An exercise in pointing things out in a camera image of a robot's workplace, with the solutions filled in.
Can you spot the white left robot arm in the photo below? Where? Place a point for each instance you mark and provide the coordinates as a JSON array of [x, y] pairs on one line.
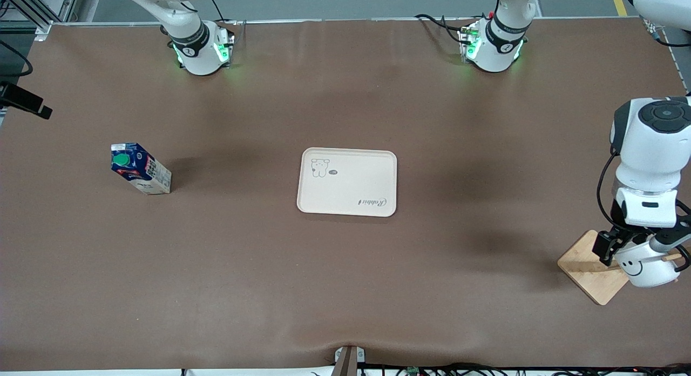
[[648, 165]]

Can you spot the wooden mug tree stand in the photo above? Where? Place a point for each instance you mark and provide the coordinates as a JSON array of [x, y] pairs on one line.
[[588, 273]]

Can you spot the brown table mat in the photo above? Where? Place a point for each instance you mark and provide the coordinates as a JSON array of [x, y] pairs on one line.
[[345, 284]]

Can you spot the blue white milk carton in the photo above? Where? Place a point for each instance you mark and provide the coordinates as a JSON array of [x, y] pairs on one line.
[[146, 173]]

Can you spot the beige rabbit print tray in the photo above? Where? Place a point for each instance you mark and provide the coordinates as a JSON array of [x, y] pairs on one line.
[[351, 187]]

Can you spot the aluminium frame profile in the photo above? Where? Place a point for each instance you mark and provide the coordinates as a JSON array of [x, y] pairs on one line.
[[42, 29]]

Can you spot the grey metal camera bracket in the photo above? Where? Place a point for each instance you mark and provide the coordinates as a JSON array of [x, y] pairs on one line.
[[348, 362]]

